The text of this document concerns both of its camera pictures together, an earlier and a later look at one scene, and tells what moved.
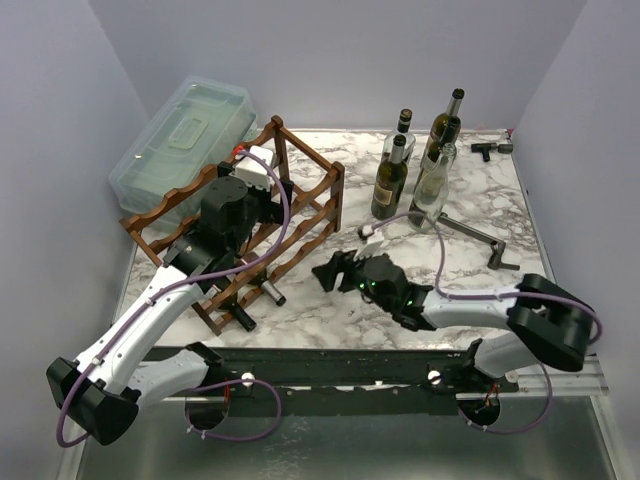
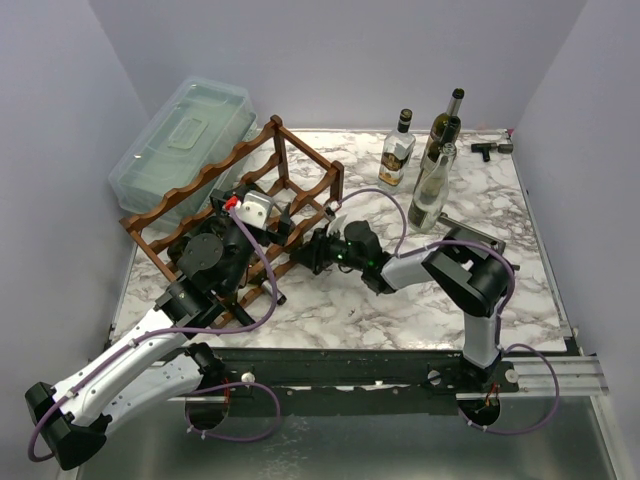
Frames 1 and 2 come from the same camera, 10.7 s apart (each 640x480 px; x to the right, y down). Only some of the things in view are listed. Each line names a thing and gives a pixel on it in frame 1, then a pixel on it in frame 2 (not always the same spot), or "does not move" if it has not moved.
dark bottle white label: x=448 y=136 does not move
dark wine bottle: x=260 y=279 does not move
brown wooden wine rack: x=260 y=217 does not move
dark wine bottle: x=389 y=183 to x=305 y=253
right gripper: x=347 y=275 to x=320 y=250
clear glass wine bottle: x=432 y=194 does not move
